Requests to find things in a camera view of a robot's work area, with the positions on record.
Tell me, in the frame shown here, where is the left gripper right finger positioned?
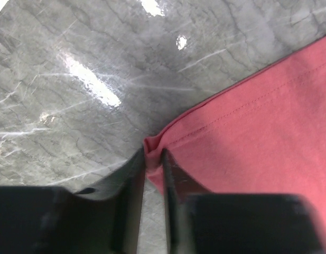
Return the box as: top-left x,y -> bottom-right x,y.
161,150 -> 324,253

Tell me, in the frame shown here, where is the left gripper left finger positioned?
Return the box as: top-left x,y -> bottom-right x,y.
0,149 -> 145,253

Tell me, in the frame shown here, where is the salmon pink t shirt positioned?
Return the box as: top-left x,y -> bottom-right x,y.
143,33 -> 326,239

